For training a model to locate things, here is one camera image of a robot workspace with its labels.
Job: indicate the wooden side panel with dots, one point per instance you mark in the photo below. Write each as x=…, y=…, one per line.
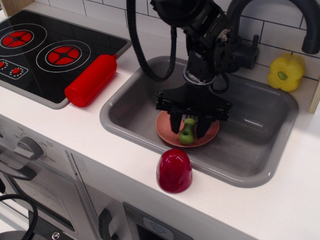
x=315, y=99

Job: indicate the grey oven knob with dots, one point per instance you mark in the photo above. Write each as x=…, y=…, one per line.
x=28, y=149

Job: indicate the dark red cup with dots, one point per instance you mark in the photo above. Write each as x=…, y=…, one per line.
x=174, y=171

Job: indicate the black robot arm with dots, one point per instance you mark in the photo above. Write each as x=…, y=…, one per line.
x=208, y=44

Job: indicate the yellow bell pepper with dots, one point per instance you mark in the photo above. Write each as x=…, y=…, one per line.
x=286, y=72

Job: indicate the dark grey dishwasher handle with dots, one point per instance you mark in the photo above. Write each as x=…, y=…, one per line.
x=104, y=220

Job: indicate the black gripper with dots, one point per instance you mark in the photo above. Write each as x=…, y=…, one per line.
x=191, y=100

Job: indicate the pink plate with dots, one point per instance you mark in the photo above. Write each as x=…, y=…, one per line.
x=163, y=128

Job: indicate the grey spatula green handle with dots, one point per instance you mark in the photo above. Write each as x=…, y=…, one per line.
x=187, y=134

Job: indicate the dark grey faucet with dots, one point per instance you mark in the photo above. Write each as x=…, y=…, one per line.
x=245, y=56

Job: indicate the red ketchup bottle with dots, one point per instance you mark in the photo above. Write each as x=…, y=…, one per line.
x=82, y=90

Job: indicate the grey oven door handle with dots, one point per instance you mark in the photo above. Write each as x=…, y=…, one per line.
x=17, y=167

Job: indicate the black toy stove top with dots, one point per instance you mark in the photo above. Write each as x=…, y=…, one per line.
x=40, y=55

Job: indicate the grey sink basin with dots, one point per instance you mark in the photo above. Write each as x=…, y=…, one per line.
x=248, y=146

